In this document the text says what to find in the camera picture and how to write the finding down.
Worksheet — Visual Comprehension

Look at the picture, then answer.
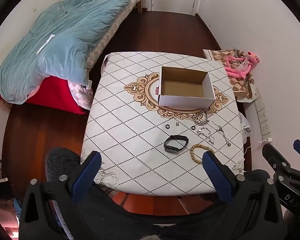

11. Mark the silver chain bracelet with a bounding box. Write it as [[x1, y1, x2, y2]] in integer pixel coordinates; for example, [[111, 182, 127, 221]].
[[197, 126, 216, 145]]

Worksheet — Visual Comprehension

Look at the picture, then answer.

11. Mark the wooden bead bracelet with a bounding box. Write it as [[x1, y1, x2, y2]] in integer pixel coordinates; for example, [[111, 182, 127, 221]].
[[189, 143, 216, 165]]

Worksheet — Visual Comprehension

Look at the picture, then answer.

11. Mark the thin silver pendant necklace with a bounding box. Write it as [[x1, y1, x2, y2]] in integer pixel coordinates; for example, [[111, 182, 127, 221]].
[[211, 121, 232, 147]]

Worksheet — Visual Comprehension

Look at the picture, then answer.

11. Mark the black smart band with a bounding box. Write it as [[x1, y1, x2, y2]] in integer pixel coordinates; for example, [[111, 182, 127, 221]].
[[164, 135, 189, 154]]

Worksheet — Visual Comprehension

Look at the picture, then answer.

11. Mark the silver chain necklace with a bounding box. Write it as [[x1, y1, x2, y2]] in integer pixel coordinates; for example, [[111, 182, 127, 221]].
[[192, 109, 211, 126]]

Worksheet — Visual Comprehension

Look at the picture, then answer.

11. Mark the white charger plug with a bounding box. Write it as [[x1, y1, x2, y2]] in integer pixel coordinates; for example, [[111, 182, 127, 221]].
[[258, 137, 273, 144]]

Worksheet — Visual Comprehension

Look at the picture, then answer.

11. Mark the patterned white tablecloth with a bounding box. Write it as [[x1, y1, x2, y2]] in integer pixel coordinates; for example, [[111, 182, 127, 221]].
[[81, 51, 244, 196]]

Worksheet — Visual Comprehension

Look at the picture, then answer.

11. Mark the bed with checkered mattress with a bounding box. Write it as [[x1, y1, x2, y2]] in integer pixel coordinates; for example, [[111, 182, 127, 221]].
[[65, 0, 141, 114]]

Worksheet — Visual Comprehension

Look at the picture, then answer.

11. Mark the red blanket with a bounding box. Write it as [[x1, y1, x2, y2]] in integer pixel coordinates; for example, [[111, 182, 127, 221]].
[[0, 76, 89, 115]]

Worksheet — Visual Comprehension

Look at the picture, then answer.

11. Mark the pink panther plush toy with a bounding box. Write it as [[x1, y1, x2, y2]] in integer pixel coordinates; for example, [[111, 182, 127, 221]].
[[224, 51, 260, 79]]

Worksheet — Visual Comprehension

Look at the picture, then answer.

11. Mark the white cardboard box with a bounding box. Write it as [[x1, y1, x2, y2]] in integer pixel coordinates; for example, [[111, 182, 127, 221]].
[[158, 66, 216, 109]]

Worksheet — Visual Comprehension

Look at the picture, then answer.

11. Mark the light blue duvet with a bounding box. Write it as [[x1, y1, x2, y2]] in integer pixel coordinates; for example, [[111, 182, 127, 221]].
[[0, 0, 131, 105]]

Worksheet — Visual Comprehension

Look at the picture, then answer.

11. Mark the white wall power strip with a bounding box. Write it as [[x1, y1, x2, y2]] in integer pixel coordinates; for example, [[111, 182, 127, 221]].
[[254, 88, 271, 140]]

